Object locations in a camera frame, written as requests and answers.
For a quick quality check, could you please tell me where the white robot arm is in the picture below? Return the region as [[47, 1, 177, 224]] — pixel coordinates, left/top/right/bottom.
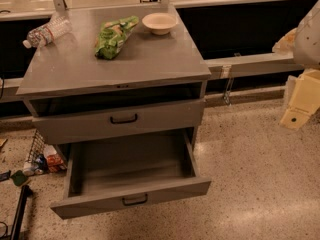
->
[[272, 0, 320, 129]]

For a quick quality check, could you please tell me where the wire basket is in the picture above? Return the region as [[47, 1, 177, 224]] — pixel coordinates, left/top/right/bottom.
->
[[26, 130, 45, 163]]

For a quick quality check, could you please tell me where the red snack package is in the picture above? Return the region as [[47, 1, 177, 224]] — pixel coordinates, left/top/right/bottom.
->
[[43, 145, 67, 173]]

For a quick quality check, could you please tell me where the clear plastic water bottle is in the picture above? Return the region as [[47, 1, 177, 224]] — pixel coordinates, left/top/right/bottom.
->
[[23, 16, 72, 49]]

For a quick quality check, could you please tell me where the grey drawer cabinet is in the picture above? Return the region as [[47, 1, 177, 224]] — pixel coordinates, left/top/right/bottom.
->
[[15, 3, 213, 221]]

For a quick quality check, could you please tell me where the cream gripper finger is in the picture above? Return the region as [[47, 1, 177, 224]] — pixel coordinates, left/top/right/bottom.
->
[[280, 69, 320, 130]]

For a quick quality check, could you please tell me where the green sponge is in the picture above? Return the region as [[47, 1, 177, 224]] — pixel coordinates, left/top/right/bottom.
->
[[10, 170, 29, 187]]

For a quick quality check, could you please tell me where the beige ceramic bowl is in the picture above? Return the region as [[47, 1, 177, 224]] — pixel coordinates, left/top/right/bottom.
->
[[142, 13, 177, 35]]

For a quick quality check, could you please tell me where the green rice chip bag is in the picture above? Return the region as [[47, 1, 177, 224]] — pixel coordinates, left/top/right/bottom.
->
[[95, 16, 139, 60]]

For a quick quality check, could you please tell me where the black stand leg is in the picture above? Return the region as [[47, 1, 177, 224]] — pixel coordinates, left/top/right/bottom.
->
[[10, 185, 33, 240]]

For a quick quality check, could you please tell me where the closed grey upper drawer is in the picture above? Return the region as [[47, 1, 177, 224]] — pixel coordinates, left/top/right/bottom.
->
[[33, 99, 204, 145]]

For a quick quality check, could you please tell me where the blue drink can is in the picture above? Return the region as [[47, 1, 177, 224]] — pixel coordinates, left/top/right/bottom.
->
[[35, 154, 48, 175]]

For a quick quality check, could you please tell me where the white can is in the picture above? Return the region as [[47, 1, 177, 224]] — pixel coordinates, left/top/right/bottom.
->
[[23, 161, 35, 176]]

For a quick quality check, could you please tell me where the open grey lower drawer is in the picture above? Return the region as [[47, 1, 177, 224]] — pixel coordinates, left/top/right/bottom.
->
[[51, 129, 211, 219]]

